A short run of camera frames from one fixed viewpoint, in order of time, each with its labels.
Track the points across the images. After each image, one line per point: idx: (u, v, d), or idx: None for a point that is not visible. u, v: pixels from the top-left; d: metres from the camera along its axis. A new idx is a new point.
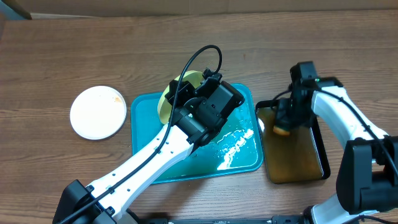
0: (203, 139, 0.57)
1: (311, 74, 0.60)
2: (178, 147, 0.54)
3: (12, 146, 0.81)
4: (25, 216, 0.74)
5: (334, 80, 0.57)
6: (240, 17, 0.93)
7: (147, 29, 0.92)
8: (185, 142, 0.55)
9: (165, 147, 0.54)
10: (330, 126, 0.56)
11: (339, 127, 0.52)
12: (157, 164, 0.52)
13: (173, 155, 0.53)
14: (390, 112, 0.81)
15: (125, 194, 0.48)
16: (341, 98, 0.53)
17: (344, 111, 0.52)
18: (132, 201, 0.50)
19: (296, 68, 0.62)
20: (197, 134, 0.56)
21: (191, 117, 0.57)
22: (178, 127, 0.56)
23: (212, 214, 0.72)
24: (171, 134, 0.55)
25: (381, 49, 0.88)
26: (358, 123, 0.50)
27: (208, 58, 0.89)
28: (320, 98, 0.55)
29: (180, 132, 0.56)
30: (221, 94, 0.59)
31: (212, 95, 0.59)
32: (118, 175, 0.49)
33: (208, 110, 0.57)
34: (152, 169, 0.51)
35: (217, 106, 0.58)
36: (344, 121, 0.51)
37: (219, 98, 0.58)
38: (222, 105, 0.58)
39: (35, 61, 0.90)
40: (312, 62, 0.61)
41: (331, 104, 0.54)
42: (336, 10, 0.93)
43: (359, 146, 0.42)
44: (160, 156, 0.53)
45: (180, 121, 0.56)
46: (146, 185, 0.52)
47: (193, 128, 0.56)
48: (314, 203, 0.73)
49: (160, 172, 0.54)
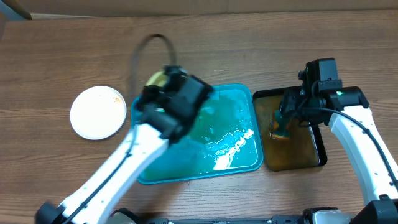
0: (176, 132, 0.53)
1: (330, 78, 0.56)
2: (150, 145, 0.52)
3: (12, 146, 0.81)
4: (25, 216, 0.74)
5: (360, 95, 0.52)
6: (240, 17, 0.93)
7: (147, 29, 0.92)
8: (157, 140, 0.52)
9: (135, 148, 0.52)
10: (348, 155, 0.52)
11: (360, 167, 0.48)
12: (129, 168, 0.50)
13: (145, 155, 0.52)
14: (390, 112, 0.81)
15: (98, 206, 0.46)
16: (366, 130, 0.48)
17: (370, 150, 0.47)
18: (112, 209, 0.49)
19: (316, 68, 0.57)
20: (170, 128, 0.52)
21: (161, 111, 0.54)
22: (148, 125, 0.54)
23: (212, 214, 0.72)
24: (142, 133, 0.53)
25: (380, 49, 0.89)
26: (384, 173, 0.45)
27: (208, 58, 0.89)
28: (341, 122, 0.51)
29: (149, 130, 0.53)
30: (191, 86, 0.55)
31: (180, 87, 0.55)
32: (90, 188, 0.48)
33: (178, 102, 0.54)
34: (124, 174, 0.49)
35: (189, 97, 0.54)
36: (368, 165, 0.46)
37: (189, 88, 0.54)
38: (194, 94, 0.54)
39: (35, 62, 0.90)
40: (333, 60, 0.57)
41: (353, 137, 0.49)
42: (336, 10, 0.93)
43: (385, 211, 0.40)
44: (132, 159, 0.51)
45: (151, 117, 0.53)
46: (124, 190, 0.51)
47: (163, 122, 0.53)
48: (314, 203, 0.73)
49: (137, 174, 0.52)
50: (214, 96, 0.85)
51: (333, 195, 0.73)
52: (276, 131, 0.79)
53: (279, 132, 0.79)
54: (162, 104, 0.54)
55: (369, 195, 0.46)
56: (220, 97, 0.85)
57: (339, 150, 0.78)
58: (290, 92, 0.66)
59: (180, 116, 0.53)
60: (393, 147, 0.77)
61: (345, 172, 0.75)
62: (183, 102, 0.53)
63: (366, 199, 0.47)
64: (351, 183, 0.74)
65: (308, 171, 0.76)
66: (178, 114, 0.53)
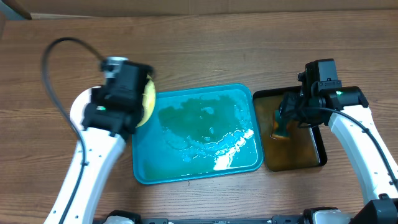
0: (125, 122, 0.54)
1: (329, 78, 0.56)
2: (104, 147, 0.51)
3: (12, 146, 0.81)
4: (25, 216, 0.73)
5: (359, 93, 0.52)
6: (240, 17, 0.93)
7: (147, 29, 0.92)
8: (109, 138, 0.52)
9: (89, 155, 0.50)
10: (347, 155, 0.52)
11: (360, 167, 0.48)
12: (90, 176, 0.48)
13: (102, 158, 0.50)
14: (390, 112, 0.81)
15: (74, 221, 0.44)
16: (366, 130, 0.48)
17: (370, 150, 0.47)
18: (90, 218, 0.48)
19: (316, 69, 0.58)
20: (117, 120, 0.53)
21: (103, 109, 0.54)
22: (94, 127, 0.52)
23: (212, 214, 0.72)
24: (89, 139, 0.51)
25: (380, 49, 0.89)
26: (384, 172, 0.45)
27: (208, 58, 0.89)
28: (341, 121, 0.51)
29: (97, 133, 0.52)
30: (125, 74, 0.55)
31: (115, 78, 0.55)
32: (59, 210, 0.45)
33: (119, 93, 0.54)
34: (89, 183, 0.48)
35: (128, 84, 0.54)
36: (368, 165, 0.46)
37: (125, 76, 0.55)
38: (132, 81, 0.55)
39: (36, 62, 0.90)
40: (331, 61, 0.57)
41: (353, 137, 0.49)
42: (336, 10, 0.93)
43: (385, 210, 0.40)
44: (89, 167, 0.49)
45: (96, 116, 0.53)
46: (95, 197, 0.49)
47: (108, 117, 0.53)
48: (314, 203, 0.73)
49: (102, 178, 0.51)
50: (214, 96, 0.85)
51: (333, 195, 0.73)
52: (275, 131, 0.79)
53: (279, 131, 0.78)
54: (101, 101, 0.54)
55: (369, 195, 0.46)
56: (220, 97, 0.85)
57: (339, 150, 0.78)
58: (288, 94, 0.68)
59: (124, 106, 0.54)
60: (393, 147, 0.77)
61: (345, 172, 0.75)
62: (124, 91, 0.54)
63: (366, 198, 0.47)
64: (351, 183, 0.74)
65: (308, 171, 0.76)
66: (121, 104, 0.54)
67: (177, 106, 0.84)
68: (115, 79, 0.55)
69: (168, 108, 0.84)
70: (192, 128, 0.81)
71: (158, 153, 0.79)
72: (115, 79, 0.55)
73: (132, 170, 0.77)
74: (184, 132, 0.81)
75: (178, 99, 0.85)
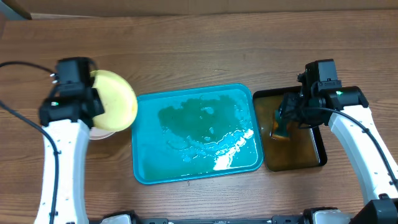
0: (84, 110, 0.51)
1: (329, 78, 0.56)
2: (71, 134, 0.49)
3: (12, 146, 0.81)
4: (25, 216, 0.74)
5: (359, 93, 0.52)
6: (240, 17, 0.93)
7: (147, 29, 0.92)
8: (73, 124, 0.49)
9: (59, 144, 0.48)
10: (347, 155, 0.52)
11: (360, 167, 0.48)
12: (68, 162, 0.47)
13: (73, 144, 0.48)
14: (390, 112, 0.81)
15: (66, 205, 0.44)
16: (366, 130, 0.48)
17: (370, 151, 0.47)
18: (81, 198, 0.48)
19: (315, 70, 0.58)
20: (74, 108, 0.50)
21: (58, 104, 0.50)
22: (55, 121, 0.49)
23: (212, 214, 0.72)
24: (55, 130, 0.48)
25: (380, 49, 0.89)
26: (384, 172, 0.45)
27: (207, 58, 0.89)
28: (341, 121, 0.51)
29: (60, 123, 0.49)
30: (67, 69, 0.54)
31: (60, 76, 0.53)
32: (47, 201, 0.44)
33: (68, 89, 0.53)
34: (69, 168, 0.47)
35: (74, 78, 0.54)
36: (368, 165, 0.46)
37: (69, 71, 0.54)
38: (76, 74, 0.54)
39: (36, 62, 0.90)
40: (332, 61, 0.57)
41: (353, 137, 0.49)
42: (336, 10, 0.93)
43: (385, 210, 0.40)
44: (63, 154, 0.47)
45: (51, 115, 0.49)
46: (80, 178, 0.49)
47: (64, 109, 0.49)
48: (314, 203, 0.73)
49: (81, 160, 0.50)
50: (214, 96, 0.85)
51: (333, 195, 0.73)
52: (275, 131, 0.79)
53: (279, 131, 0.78)
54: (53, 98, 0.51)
55: (369, 195, 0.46)
56: (220, 97, 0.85)
57: (339, 150, 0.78)
58: (288, 94, 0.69)
59: (78, 97, 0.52)
60: (393, 147, 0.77)
61: (345, 172, 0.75)
62: (72, 85, 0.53)
63: (366, 198, 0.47)
64: (351, 183, 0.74)
65: (308, 172, 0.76)
66: (74, 96, 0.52)
67: (177, 106, 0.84)
68: (60, 78, 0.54)
69: (168, 108, 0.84)
70: (192, 128, 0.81)
71: (158, 153, 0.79)
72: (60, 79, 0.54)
73: (133, 170, 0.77)
74: (184, 132, 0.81)
75: (178, 99, 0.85)
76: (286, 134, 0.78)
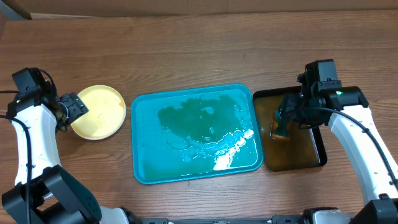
0: (46, 102, 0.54)
1: (329, 78, 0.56)
2: (37, 112, 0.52)
3: (12, 146, 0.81)
4: None
5: (359, 92, 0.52)
6: (240, 17, 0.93)
7: (147, 29, 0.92)
8: (36, 109, 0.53)
9: (27, 122, 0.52)
10: (347, 155, 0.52)
11: (360, 167, 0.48)
12: (38, 131, 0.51)
13: (39, 120, 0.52)
14: (390, 112, 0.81)
15: (41, 158, 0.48)
16: (365, 129, 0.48)
17: (369, 150, 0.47)
18: (57, 158, 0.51)
19: (315, 69, 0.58)
20: (35, 103, 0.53)
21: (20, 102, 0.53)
22: (21, 110, 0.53)
23: (212, 214, 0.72)
24: (23, 114, 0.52)
25: (380, 49, 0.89)
26: (384, 172, 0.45)
27: (208, 58, 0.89)
28: (341, 121, 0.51)
29: (25, 112, 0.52)
30: (22, 78, 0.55)
31: (17, 84, 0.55)
32: (22, 161, 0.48)
33: (27, 93, 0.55)
34: (40, 134, 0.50)
35: (30, 84, 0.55)
36: (367, 165, 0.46)
37: (23, 79, 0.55)
38: (30, 79, 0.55)
39: (35, 62, 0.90)
40: (332, 61, 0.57)
41: (353, 137, 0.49)
42: (336, 10, 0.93)
43: (384, 209, 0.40)
44: (33, 127, 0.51)
45: (18, 111, 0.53)
46: (53, 145, 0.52)
47: (27, 106, 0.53)
48: (314, 203, 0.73)
49: (51, 130, 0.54)
50: (214, 96, 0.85)
51: (333, 195, 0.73)
52: (275, 131, 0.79)
53: (279, 131, 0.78)
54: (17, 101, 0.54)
55: (369, 195, 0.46)
56: (220, 97, 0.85)
57: (339, 150, 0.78)
58: (287, 95, 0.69)
59: (35, 94, 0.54)
60: (393, 147, 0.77)
61: (345, 172, 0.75)
62: (30, 89, 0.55)
63: (366, 199, 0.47)
64: (351, 183, 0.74)
65: (308, 171, 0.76)
66: (32, 95, 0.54)
67: (177, 106, 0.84)
68: (17, 86, 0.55)
69: (168, 108, 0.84)
70: (192, 128, 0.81)
71: (158, 153, 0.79)
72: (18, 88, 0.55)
73: (133, 169, 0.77)
74: (184, 132, 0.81)
75: (178, 99, 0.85)
76: (286, 134, 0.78)
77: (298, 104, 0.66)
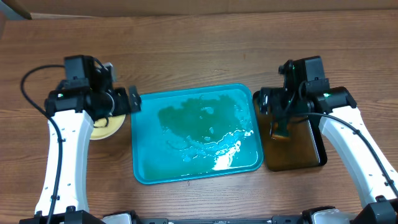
0: (88, 102, 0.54)
1: (317, 77, 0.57)
2: (76, 123, 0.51)
3: (12, 146, 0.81)
4: (25, 215, 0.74)
5: (346, 91, 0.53)
6: (240, 17, 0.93)
7: (147, 29, 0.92)
8: (76, 116, 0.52)
9: (63, 132, 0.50)
10: (341, 158, 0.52)
11: (354, 168, 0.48)
12: (70, 151, 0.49)
13: (76, 132, 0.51)
14: (390, 112, 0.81)
15: (68, 190, 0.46)
16: (356, 130, 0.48)
17: (363, 153, 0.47)
18: (83, 190, 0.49)
19: (303, 68, 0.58)
20: (78, 100, 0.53)
21: (62, 96, 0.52)
22: (60, 111, 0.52)
23: (212, 214, 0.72)
24: (60, 119, 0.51)
25: (380, 48, 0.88)
26: (379, 173, 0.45)
27: (207, 58, 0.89)
28: (331, 124, 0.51)
29: (64, 112, 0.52)
30: (74, 65, 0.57)
31: (68, 71, 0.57)
32: (50, 185, 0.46)
33: (74, 84, 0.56)
34: (73, 155, 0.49)
35: (79, 74, 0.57)
36: (362, 167, 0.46)
37: (75, 68, 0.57)
38: (81, 70, 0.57)
39: (35, 62, 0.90)
40: (319, 59, 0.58)
41: (345, 139, 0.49)
42: (336, 10, 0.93)
43: (383, 213, 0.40)
44: (67, 142, 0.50)
45: (57, 106, 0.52)
46: (83, 172, 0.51)
47: (69, 101, 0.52)
48: (314, 203, 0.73)
49: (83, 154, 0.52)
50: (214, 96, 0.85)
51: (333, 195, 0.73)
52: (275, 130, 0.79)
53: (279, 131, 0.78)
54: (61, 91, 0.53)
55: (365, 197, 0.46)
56: (220, 97, 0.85)
57: None
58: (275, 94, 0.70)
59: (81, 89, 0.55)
60: (393, 147, 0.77)
61: (345, 172, 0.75)
62: (78, 81, 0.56)
63: (363, 201, 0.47)
64: (351, 183, 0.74)
65: (308, 171, 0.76)
66: (78, 89, 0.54)
67: (177, 106, 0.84)
68: (66, 74, 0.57)
69: (168, 108, 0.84)
70: (192, 128, 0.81)
71: (158, 153, 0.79)
72: (68, 76, 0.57)
73: (133, 169, 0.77)
74: (184, 132, 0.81)
75: (178, 99, 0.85)
76: (286, 133, 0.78)
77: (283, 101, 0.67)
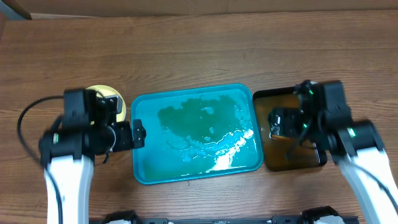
0: (87, 142, 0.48)
1: (338, 106, 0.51)
2: (75, 176, 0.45)
3: (12, 146, 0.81)
4: (25, 215, 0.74)
5: (371, 126, 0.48)
6: (240, 17, 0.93)
7: (147, 29, 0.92)
8: (76, 168, 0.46)
9: (62, 187, 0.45)
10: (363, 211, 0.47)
11: None
12: (70, 210, 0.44)
13: (76, 186, 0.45)
14: (390, 112, 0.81)
15: None
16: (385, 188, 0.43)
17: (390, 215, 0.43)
18: None
19: (321, 95, 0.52)
20: (76, 144, 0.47)
21: (58, 140, 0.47)
22: (57, 163, 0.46)
23: (212, 214, 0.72)
24: (58, 172, 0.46)
25: (380, 49, 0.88)
26: None
27: (208, 58, 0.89)
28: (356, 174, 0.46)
29: (61, 162, 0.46)
30: (73, 98, 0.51)
31: (66, 105, 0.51)
32: None
33: (73, 122, 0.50)
34: (74, 214, 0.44)
35: (79, 109, 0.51)
36: None
37: (74, 102, 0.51)
38: (82, 104, 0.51)
39: (35, 62, 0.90)
40: (340, 84, 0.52)
41: (371, 196, 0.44)
42: (336, 10, 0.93)
43: None
44: (66, 200, 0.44)
45: (53, 150, 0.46)
46: None
47: (66, 145, 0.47)
48: (313, 203, 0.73)
49: (85, 207, 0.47)
50: (214, 96, 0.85)
51: (333, 195, 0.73)
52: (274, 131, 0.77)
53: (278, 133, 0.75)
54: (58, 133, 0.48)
55: None
56: (220, 97, 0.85)
57: None
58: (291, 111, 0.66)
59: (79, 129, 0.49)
60: (393, 147, 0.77)
61: None
62: (78, 117, 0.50)
63: None
64: None
65: (308, 171, 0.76)
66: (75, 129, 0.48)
67: (177, 106, 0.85)
68: (65, 108, 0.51)
69: (168, 108, 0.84)
70: (192, 129, 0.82)
71: (158, 153, 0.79)
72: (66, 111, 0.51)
73: (133, 170, 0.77)
74: (184, 132, 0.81)
75: (178, 99, 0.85)
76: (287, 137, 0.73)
77: (297, 123, 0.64)
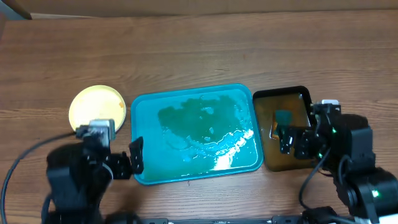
0: None
1: (363, 153, 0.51)
2: None
3: (12, 146, 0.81)
4: (25, 216, 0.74)
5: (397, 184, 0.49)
6: (240, 17, 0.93)
7: (147, 29, 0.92)
8: None
9: None
10: None
11: None
12: None
13: None
14: (390, 112, 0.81)
15: None
16: None
17: None
18: None
19: (347, 139, 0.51)
20: None
21: None
22: None
23: (212, 214, 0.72)
24: None
25: (380, 49, 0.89)
26: None
27: (208, 58, 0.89)
28: None
29: None
30: (61, 182, 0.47)
31: (55, 188, 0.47)
32: None
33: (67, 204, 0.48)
34: None
35: (71, 191, 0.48)
36: None
37: (64, 186, 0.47)
38: (73, 186, 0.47)
39: (35, 62, 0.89)
40: (370, 131, 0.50)
41: None
42: (336, 10, 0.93)
43: None
44: None
45: None
46: None
47: None
48: (314, 203, 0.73)
49: None
50: (214, 96, 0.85)
51: (333, 195, 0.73)
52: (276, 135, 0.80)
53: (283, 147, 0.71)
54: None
55: None
56: (220, 97, 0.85)
57: None
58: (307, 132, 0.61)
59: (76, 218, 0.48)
60: (393, 147, 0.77)
61: None
62: (72, 200, 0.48)
63: None
64: None
65: (308, 171, 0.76)
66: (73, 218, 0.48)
67: (177, 106, 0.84)
68: (55, 189, 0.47)
69: (168, 108, 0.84)
70: (192, 129, 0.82)
71: (158, 153, 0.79)
72: (56, 191, 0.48)
73: None
74: (184, 132, 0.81)
75: (178, 99, 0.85)
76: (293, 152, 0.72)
77: (310, 147, 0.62)
